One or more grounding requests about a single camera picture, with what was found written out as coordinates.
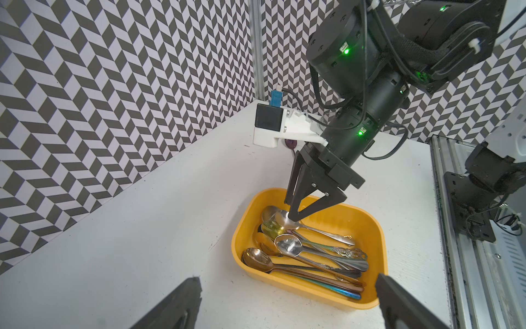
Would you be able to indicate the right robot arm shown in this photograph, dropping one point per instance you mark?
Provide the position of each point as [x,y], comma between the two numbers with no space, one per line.
[372,63]

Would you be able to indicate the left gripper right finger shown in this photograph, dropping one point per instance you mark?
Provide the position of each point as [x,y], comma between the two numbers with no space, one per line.
[400,309]

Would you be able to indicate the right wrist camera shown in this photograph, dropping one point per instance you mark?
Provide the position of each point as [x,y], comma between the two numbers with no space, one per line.
[273,123]

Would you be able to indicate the plain silver spoon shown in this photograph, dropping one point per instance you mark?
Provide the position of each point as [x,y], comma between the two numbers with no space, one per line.
[270,213]

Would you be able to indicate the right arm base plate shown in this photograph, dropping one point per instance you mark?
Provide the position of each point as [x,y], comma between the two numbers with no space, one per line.
[468,205]

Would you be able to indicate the copper long spoon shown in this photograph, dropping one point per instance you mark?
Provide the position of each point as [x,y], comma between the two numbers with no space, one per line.
[258,260]

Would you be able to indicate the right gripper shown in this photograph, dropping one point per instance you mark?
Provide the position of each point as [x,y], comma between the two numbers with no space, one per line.
[317,168]

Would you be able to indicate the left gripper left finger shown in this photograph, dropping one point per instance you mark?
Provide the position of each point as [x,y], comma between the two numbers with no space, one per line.
[179,309]

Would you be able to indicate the rainbow gold spoon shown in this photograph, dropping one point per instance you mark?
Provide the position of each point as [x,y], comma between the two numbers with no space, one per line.
[340,291]

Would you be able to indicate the large purple spoon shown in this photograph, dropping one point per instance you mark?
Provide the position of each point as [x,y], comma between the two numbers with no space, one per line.
[291,144]

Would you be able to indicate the gold handled utensil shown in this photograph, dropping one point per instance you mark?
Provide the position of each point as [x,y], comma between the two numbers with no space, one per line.
[267,246]

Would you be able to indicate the aluminium front rail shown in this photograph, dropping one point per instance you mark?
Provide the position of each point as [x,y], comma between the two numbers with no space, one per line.
[484,246]

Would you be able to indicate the silver ornate spoon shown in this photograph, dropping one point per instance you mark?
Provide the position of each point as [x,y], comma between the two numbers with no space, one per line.
[290,245]

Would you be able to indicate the black spoon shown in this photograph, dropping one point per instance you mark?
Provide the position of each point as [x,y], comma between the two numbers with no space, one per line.
[350,273]

